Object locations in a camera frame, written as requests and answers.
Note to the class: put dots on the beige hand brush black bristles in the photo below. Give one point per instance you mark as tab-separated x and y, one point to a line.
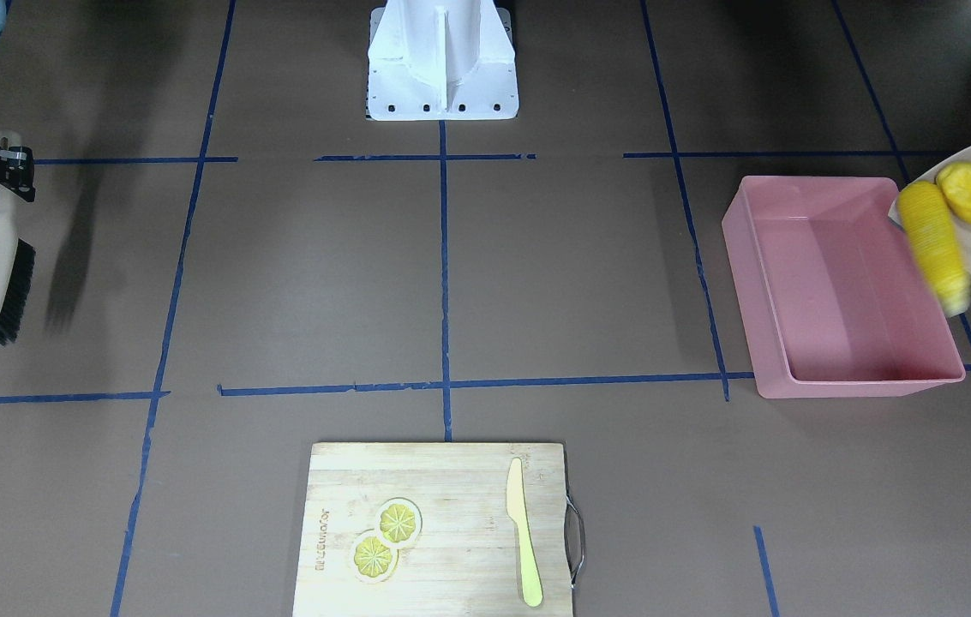
16	261

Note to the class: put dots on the yellow toy corn cob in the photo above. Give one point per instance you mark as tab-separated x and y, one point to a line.
926	218

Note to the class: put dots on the pink plastic bin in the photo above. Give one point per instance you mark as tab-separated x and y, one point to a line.
831	300

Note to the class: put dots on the upper lemon slice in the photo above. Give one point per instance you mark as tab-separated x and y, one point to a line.
398	523

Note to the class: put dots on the lemon slice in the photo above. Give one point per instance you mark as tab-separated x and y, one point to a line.
398	523
372	560

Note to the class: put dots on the lower lemon slice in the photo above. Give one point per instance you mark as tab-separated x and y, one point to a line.
372	560

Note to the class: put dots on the bamboo cutting board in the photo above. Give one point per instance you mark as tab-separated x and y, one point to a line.
464	563

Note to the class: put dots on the yellow-green plastic knife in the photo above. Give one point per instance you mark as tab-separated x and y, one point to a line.
530	584

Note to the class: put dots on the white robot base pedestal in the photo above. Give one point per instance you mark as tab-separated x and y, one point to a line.
441	61

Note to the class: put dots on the metal cutting board handle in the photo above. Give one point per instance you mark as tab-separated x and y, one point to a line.
575	541

